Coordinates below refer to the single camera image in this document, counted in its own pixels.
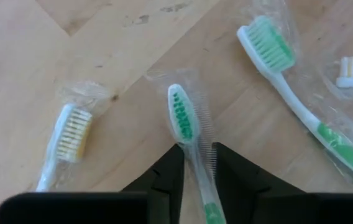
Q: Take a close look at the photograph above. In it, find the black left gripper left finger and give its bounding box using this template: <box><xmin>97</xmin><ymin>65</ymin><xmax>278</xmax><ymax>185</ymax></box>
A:
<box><xmin>0</xmin><ymin>143</ymin><xmax>186</xmax><ymax>224</ymax></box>

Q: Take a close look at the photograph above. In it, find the blue toothbrush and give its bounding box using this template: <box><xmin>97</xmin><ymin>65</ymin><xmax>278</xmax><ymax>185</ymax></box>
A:
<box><xmin>35</xmin><ymin>81</ymin><xmax>112</xmax><ymax>192</ymax></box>

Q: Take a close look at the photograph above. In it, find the green toothbrush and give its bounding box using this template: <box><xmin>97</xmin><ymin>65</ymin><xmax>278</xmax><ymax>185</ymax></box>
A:
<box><xmin>145</xmin><ymin>67</ymin><xmax>227</xmax><ymax>224</ymax></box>
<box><xmin>236</xmin><ymin>0</ymin><xmax>353</xmax><ymax>194</ymax></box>

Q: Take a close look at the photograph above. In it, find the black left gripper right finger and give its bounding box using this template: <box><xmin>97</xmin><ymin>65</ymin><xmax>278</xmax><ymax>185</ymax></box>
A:
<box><xmin>213</xmin><ymin>142</ymin><xmax>353</xmax><ymax>224</ymax></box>

